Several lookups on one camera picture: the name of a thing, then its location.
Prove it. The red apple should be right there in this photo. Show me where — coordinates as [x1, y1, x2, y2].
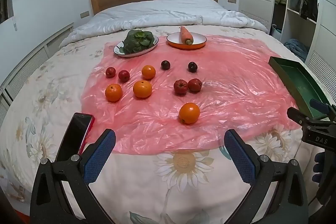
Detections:
[188, 79, 202, 93]
[174, 80, 188, 95]
[105, 67, 116, 79]
[118, 70, 130, 83]

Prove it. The dark plum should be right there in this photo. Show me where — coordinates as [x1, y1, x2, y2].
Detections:
[161, 60, 171, 71]
[188, 62, 198, 73]

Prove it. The small back orange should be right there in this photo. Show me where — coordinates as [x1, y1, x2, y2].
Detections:
[141, 65, 156, 80]

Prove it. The blue gloved right hand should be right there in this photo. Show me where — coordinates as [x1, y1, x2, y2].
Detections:
[312, 152, 326, 184]

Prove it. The green rectangular tray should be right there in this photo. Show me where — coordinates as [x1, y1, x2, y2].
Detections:
[268, 56, 329, 119]

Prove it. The blue folded towel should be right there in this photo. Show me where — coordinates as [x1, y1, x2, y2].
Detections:
[284, 39, 309, 62]

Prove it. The white bag on floor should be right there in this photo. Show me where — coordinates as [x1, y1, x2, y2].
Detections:
[270, 24, 282, 41]

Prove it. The smartphone in red case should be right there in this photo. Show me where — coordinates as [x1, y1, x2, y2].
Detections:
[55, 113, 95, 161]

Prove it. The floral bed sheet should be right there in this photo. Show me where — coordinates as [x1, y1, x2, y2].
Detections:
[1, 26, 318, 223]

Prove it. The white wardrobe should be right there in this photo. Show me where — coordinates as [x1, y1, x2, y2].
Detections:
[239, 0, 335, 97]

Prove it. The pink plastic sheet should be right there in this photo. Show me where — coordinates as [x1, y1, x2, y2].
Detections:
[81, 35, 298, 155]

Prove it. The orange carrot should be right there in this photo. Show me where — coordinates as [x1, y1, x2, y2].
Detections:
[180, 26, 194, 45]

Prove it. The orange rimmed plate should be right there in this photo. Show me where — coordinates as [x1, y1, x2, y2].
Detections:
[166, 32, 207, 50]

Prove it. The white plate blue rim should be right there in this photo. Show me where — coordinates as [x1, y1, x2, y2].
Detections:
[113, 36, 159, 58]

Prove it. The green leafy vegetable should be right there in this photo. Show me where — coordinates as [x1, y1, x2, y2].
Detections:
[123, 30, 154, 47]

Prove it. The white duvet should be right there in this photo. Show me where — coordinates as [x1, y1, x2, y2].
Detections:
[59, 0, 267, 48]

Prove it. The wall socket left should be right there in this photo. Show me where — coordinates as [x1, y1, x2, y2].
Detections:
[80, 11, 90, 19]

